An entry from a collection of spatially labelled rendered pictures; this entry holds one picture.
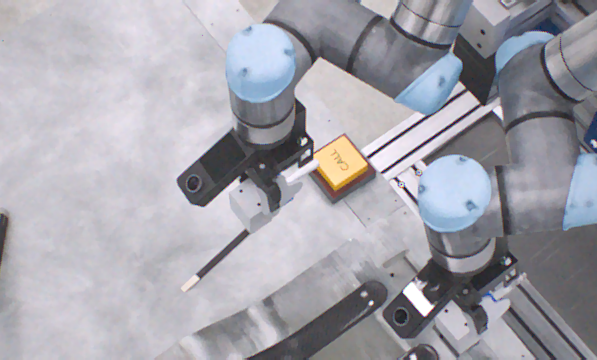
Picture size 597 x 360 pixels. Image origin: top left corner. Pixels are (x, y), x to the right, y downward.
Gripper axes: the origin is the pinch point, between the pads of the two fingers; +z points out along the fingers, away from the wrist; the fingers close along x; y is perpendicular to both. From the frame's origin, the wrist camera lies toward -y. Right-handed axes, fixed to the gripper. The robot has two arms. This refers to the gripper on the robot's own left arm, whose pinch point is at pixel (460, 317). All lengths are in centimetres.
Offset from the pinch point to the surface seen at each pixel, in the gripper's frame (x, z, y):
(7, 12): 152, 72, -21
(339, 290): 14.1, 2.6, -9.5
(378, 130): 77, 90, 31
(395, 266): 13.5, 6.3, -1.0
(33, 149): 62, 2, -32
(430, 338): 1.8, 4.7, -4.0
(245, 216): 27.1, -6.0, -13.9
